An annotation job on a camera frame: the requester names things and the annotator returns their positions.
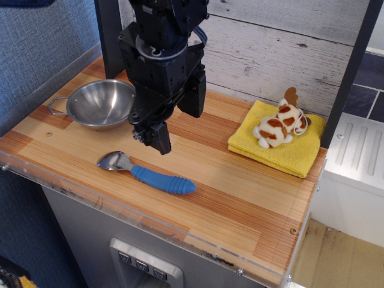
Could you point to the dark frame post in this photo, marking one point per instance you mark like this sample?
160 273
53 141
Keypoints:
112 18
361 43

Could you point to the yellow folded cloth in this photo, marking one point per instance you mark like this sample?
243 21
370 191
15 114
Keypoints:
295 158

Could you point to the grey button control panel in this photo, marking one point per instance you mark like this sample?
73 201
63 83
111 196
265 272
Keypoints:
138 268

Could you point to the white ribbed cabinet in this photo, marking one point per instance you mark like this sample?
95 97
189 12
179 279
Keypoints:
349 195

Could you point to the dark right frame post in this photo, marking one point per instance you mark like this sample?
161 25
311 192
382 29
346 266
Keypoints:
361 43

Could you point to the steel two-handled bowl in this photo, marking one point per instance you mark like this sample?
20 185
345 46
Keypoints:
99 105

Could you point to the yellow black object corner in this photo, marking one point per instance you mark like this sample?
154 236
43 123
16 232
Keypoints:
10 279

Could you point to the blue handled metal spoon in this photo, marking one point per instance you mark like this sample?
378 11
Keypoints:
118 160

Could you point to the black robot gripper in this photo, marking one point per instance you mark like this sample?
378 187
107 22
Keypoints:
163 79

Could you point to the brown white plush toy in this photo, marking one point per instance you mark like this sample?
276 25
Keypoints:
282 123

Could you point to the dark left frame post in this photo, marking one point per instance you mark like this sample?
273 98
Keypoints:
112 18

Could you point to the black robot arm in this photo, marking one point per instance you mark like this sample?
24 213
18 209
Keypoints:
164 23

